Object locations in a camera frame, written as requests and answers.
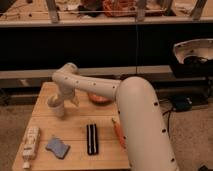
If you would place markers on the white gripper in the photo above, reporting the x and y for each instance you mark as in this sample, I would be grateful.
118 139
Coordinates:
66 93

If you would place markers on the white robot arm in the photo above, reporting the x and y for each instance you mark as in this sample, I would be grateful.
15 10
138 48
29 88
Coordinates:
146 136

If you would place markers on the orange ceramic bowl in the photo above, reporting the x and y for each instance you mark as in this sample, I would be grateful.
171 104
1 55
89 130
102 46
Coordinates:
98 99

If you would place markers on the wooden table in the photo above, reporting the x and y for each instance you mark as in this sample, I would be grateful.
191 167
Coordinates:
72 131

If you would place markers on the white tube bottle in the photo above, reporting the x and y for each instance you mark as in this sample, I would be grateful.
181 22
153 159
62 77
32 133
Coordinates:
30 147

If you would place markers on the blue sponge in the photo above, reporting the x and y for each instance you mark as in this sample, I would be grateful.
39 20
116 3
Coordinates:
57 147

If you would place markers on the black striped eraser block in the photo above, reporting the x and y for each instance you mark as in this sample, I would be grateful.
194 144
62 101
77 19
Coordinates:
92 139

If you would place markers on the orange toy carrot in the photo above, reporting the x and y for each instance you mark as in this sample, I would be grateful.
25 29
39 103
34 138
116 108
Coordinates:
119 133

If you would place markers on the orange object on shelf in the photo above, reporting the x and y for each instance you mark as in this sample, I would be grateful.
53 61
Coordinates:
126 8

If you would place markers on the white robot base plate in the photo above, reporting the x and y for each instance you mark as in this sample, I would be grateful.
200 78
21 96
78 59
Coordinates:
195 47

